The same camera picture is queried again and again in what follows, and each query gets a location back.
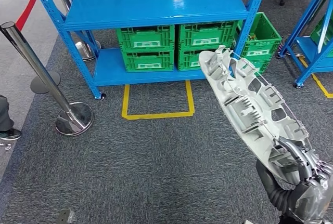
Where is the chrome stanchion base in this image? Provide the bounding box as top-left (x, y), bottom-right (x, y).
top-left (281, 33), bottom-right (305, 59)

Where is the dark round floor base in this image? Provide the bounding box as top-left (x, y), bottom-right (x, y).
top-left (30, 71), bottom-right (61, 95)

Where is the person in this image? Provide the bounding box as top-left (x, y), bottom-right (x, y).
top-left (0, 95), bottom-right (23, 142)

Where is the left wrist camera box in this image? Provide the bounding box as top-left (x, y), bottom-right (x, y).
top-left (57, 209), bottom-right (76, 224)

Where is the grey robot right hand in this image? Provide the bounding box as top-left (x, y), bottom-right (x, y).
top-left (256, 139), bottom-right (333, 222)

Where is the blue metal shelf rack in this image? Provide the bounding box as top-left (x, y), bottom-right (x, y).
top-left (276, 0), bottom-right (333, 89)
top-left (26, 0), bottom-right (273, 101)

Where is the red barrier belt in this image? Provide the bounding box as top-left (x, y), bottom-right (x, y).
top-left (15, 0), bottom-right (49, 31)

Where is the grey plastic wheel hubcap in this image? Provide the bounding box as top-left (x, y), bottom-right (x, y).
top-left (199, 45), bottom-right (316, 187)

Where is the metal stanchion post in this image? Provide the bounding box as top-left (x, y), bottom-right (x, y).
top-left (0, 21), bottom-right (94, 136)
top-left (50, 0), bottom-right (101, 61)

